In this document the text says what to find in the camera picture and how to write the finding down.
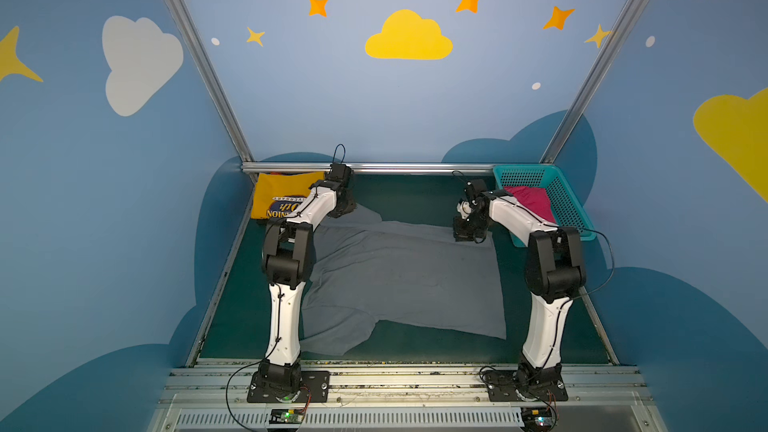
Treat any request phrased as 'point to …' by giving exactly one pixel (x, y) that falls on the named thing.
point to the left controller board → (286, 416)
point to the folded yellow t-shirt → (279, 194)
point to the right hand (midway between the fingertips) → (460, 234)
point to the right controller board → (538, 419)
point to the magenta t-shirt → (535, 198)
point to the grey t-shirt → (368, 274)
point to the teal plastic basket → (565, 207)
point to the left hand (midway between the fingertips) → (349, 206)
